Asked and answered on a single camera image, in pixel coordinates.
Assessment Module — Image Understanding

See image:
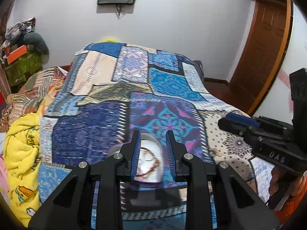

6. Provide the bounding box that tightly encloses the heart-shaped purple jewelry box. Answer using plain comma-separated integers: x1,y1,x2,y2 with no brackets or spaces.
106,133,166,185

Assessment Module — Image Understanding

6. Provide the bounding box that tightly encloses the dark grey pillow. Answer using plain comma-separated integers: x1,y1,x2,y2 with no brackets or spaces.
23,32,50,64

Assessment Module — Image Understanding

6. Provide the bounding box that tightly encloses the striped brown blanket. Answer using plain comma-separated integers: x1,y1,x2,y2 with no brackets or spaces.
1,67,67,132

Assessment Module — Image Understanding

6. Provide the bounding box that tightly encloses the gold red bangle bracelet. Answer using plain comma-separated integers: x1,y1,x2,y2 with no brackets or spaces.
135,147,160,179

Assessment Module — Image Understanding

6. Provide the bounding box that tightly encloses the orange box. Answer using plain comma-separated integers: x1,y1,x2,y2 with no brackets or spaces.
7,45,28,64

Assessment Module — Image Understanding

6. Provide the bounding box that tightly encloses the right hand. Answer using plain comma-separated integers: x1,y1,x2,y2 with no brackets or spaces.
268,166,306,197

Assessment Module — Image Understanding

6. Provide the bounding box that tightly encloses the blue patchwork bedspread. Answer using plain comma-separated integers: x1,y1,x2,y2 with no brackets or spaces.
38,43,272,229

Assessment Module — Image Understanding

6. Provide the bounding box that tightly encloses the yellow cartoon blanket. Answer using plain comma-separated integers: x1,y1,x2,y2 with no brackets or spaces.
3,112,41,227

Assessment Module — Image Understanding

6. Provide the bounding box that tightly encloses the orange right sleeve forearm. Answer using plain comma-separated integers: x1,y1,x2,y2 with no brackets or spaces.
274,174,306,224

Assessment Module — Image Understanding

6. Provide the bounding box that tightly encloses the green patterned storage box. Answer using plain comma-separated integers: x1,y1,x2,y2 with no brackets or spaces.
4,51,42,86

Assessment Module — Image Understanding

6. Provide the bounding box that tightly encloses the pile of clothes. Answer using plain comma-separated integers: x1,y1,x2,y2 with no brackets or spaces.
4,17,36,45

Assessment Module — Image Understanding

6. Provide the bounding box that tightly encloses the brown wooden door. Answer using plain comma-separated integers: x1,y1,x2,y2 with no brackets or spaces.
230,0,292,115

